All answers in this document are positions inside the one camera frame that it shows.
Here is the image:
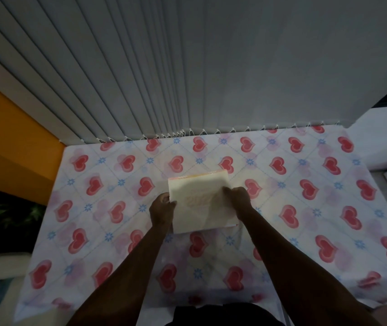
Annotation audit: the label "person's right forearm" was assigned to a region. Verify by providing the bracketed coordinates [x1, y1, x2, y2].
[239, 209, 382, 326]

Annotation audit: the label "person's black shorts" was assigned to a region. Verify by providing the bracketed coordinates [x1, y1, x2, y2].
[174, 303, 284, 326]

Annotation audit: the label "person's left hand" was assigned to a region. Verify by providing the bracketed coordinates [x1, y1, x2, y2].
[149, 192, 177, 232]

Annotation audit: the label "person's right hand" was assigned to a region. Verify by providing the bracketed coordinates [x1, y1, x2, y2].
[221, 186, 253, 220]

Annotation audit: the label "grey vertical blinds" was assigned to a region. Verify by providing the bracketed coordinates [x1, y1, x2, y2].
[0, 0, 387, 146]

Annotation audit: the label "person's left forearm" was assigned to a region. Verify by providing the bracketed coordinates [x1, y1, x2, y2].
[67, 223, 174, 326]

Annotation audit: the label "green plant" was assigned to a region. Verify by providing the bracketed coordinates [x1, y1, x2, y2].
[0, 187, 46, 241]

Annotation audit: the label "cream white book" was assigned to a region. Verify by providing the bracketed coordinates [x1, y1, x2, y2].
[168, 170, 239, 234]

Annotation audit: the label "heart patterned tablecloth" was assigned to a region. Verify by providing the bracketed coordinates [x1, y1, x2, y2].
[13, 125, 387, 321]

